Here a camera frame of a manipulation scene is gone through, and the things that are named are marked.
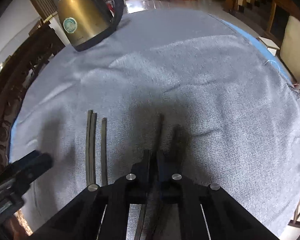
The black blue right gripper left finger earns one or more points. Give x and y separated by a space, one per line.
103 213

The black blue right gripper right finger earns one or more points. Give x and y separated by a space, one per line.
205 212

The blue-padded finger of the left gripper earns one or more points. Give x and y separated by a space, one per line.
30 167

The dark chopstick pair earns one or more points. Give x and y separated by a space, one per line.
104 152
152 172

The grey tablecloth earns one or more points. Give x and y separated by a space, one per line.
240 113

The gold electric kettle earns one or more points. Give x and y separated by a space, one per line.
87 22

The small white step stool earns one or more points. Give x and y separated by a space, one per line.
271 46

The cream leather sofa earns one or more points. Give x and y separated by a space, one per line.
290 47

